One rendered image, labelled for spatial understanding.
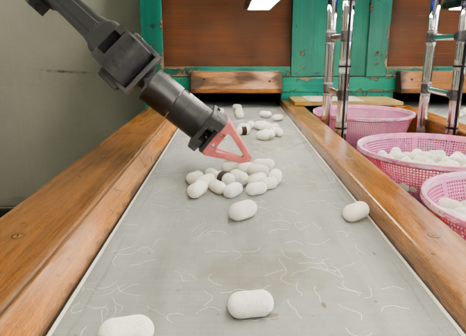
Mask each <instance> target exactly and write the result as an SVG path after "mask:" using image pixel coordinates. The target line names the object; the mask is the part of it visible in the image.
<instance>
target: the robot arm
mask: <svg viewBox="0 0 466 336"><path fill-rule="evenodd" d="M25 1H26V2H27V3H28V4H29V5H30V6H31V7H32V8H33V9H35V10H36V11H37V12H38V13H39V14H40V15H41V16H44V14H45V13H46V12H47V11H48V10H49V9H52V10H56V11H58V12H59V13H60V14H61V15H62V16H63V17H64V18H65V19H66V20H67V21H68V22H69V23H70V24H71V25H72V26H73V27H74V28H75V29H76V30H77V31H78V32H79V33H80V34H81V35H82V36H83V37H84V38H85V41H86V42H87V46H88V49H89V50H90V51H91V52H92V53H91V54H90V55H91V56H92V57H93V58H94V59H95V60H96V61H97V62H98V63H99V64H100V65H101V66H102V68H101V69H100V71H99V72H98V74H99V75H100V77H102V79H104V81H106V83H108V84H109V86H111V88H113V89H114V90H118V89H120V90H121V91H122V92H123V93H124V94H125V95H127V96H128V95H129V94H130V93H131V92H132V91H133V90H134V89H137V88H138V87H141V91H140V92H141V95H140V96H139V99H141V100H142V101H143V102H145V103H146V104H147V105H148V106H150V107H151V108H152V109H154V110H155V111H156V112H157V113H159V114H160V115H162V116H163V117H165V119H167V120H168V121H169V122H171V123H172V124H174V126H176V127H177V128H178V129H180V130H181V131H183V132H184V133H185V134H186V135H187V136H189V137H190V140H189V144H188V147H189V148H191V149H192V150H193V151H196V149H197V148H199V151H200V152H201V153H202V154H204V155H206V156H210V157H216V158H220V159H227V160H230V161H235V162H238V163H246V162H250V161H251V160H252V157H251V155H250V153H249V152H248V149H247V148H246V146H245V144H244V142H243V141H242V139H241V137H240V136H239V133H238V132H237V130H236V128H235V126H234V124H233V122H232V121H231V119H230V118H229V117H228V116H227V115H225V114H224V115H223V114H222V113H221V112H220V111H221V109H220V108H219V107H217V106H216V105H214V106H213V107H212V108H211V109H210V108H209V107H208V106H206V104H204V103H203V102H202V101H200V100H199V99H198V98H196V97H195V96H194V95H193V94H191V93H190V92H188V91H187V90H186V91H185V90H184V89H185V88H184V87H183V86H181V85H180V84H179V83H177V82H176V81H175V80H174V79H172V78H171V77H170V76H168V75H167V74H166V73H164V72H163V70H161V69H160V70H159V71H158V72H157V73H156V72H154V70H156V68H157V67H156V66H157V65H158V64H159V63H160V62H161V61H162V57H161V56H160V55H159V54H158V53H157V52H156V51H155V50H154V49H153V48H152V47H151V46H150V45H149V44H148V43H147V42H146V41H145V40H144V39H142V38H141V37H140V36H139V34H137V33H135V34H134V35H133V34H132V33H130V32H129V31H128V30H127V29H125V28H124V27H123V26H122V25H121V24H118V23H117V22H116V21H110V20H109V19H106V18H104V17H103V16H101V15H100V14H99V13H97V12H96V11H95V9H93V8H92V7H91V6H90V5H89V4H87V3H86V2H85V1H84V0H25ZM149 63H150V64H149ZM147 65H148V66H147ZM146 66H147V67H146ZM145 67H146V68H145ZM144 68H145V69H144ZM143 69H144V70H143ZM142 70H143V71H142ZM140 72H141V73H140ZM138 74H139V75H138ZM137 75H138V76H137ZM136 76H137V77H136ZM135 77H136V78H135ZM167 113H168V114H167ZM166 114H167V115H166ZM228 134H230V135H231V137H232V138H233V139H234V141H235V143H236V144H237V146H238V147H239V149H240V151H241V152H242V154H243V155H242V156H240V155H237V154H234V153H232V152H228V151H227V150H224V149H221V148H218V147H217V146H218V145H219V143H220V142H221V141H222V140H223V139H224V138H225V137H226V136H227V135H228Z"/></svg>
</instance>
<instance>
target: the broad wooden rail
mask: <svg viewBox="0 0 466 336"><path fill-rule="evenodd" d="M167 114H168V113H167ZM167 114H166V115H167ZM177 130H178V128H177V127H176V126H174V124H172V123H171V122H169V121H168V120H167V119H165V117H163V116H162V115H160V114H159V113H157V112H156V111H155V110H154V109H152V108H151V107H148V108H147V109H145V110H144V111H143V112H142V113H140V114H138V115H137V116H136V117H134V118H133V119H132V120H131V121H129V122H128V123H126V124H125V125H124V126H123V127H121V128H120V129H118V130H117V131H116V132H115V133H113V134H112V135H110V136H109V137H108V138H106V139H105V140H104V141H102V142H101V143H100V144H98V145H97V146H96V147H95V148H93V149H92V150H90V151H89V152H88V153H87V154H85V155H84V156H82V157H81V158H80V159H79V160H77V161H76V162H74V163H73V164H71V165H70V166H69V167H68V168H66V169H65V170H63V171H62V172H61V173H60V174H59V175H57V176H56V177H54V178H53V179H52V180H51V181H49V182H48V183H46V184H45V185H43V187H41V188H40V189H38V190H37V191H35V192H34V193H33V194H32V195H31V196H30V197H28V198H27V199H25V200H24V201H23V202H21V203H20V204H18V205H17V206H16V207H15V208H13V209H12V210H10V211H9V212H7V214H5V215H4V216H2V217H1V218H0V336H47V334H48V332H49V331H50V329H51V328H52V326H53V324H54V323H55V321H56V320H57V318H58V317H59V315H60V313H61V312H62V310H63V309H64V307H65V306H66V304H67V302H68V301H69V300H70V298H71V296H72V294H73V293H74V292H75V290H76V288H77V287H78V285H79V284H80V282H81V281H82V279H83V277H84V276H85V274H86V273H87V271H88V269H89V268H90V266H91V265H92V263H93V262H94V260H95V258H96V257H97V256H98V253H99V252H100V250H101V249H102V248H103V245H104V244H105V243H106V241H107V239H108V238H109V237H110V235H111V233H112V232H113V230H114V228H115V227H116V226H117V224H118V222H119V220H120V219H121V218H122V216H123V214H124V213H125V212H126V210H127V208H128V207H129V205H130V203H131V201H132V200H133V199H134V197H135V195H136V194H137V192H138V191H139V189H140V188H141V186H142V184H143V183H144V182H145V180H146V178H147V176H148V175H149V174H150V172H151V170H152V169H153V167H154V166H155V164H156V163H157V161H158V159H159V158H160V156H161V155H162V153H163V151H164V150H165V148H166V147H167V145H168V144H169V142H170V140H171V139H172V138H173V135H174V134H175V133H176V131H177Z"/></svg>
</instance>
